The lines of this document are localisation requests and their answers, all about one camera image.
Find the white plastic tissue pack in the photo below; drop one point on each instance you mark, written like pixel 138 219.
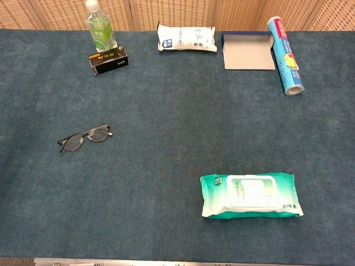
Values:
pixel 185 37

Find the small black and orange box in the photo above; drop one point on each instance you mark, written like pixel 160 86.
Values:
pixel 111 62

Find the thin black metal-rimmed eyeglasses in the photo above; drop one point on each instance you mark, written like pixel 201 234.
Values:
pixel 72 142

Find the open blue and grey cardboard box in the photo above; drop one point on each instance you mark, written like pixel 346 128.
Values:
pixel 247 56

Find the clear bottle with green label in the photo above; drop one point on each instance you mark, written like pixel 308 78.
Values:
pixel 100 30

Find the blue cling wrap roll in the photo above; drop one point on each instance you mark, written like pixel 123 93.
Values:
pixel 285 55

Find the green and white wet wipes pack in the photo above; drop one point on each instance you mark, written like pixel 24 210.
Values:
pixel 249 194

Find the blue-grey table cloth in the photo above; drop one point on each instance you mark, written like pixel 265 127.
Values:
pixel 177 124

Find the silver metal rail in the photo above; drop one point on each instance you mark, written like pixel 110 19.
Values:
pixel 194 263

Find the wicker folding screen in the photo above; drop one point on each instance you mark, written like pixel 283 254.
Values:
pixel 172 11

